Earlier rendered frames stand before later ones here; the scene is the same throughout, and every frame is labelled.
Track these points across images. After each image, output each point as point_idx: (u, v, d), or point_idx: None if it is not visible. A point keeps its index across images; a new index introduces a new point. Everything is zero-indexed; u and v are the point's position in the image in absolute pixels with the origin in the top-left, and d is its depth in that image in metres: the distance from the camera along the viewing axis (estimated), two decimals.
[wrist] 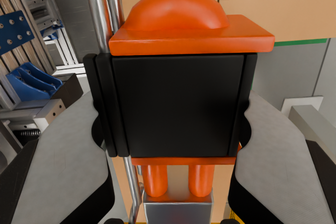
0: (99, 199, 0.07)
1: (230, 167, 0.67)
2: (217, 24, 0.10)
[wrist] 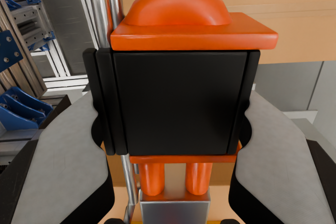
0: (99, 199, 0.07)
1: None
2: (220, 20, 0.10)
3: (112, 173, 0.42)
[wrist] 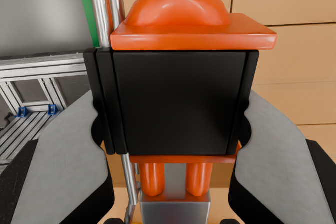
0: (99, 199, 0.07)
1: None
2: (219, 21, 0.10)
3: (113, 174, 0.42)
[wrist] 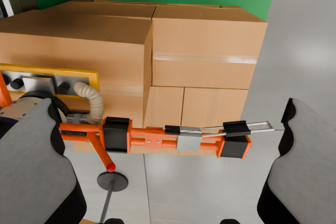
0: (70, 208, 0.06)
1: None
2: None
3: (144, 62, 0.76)
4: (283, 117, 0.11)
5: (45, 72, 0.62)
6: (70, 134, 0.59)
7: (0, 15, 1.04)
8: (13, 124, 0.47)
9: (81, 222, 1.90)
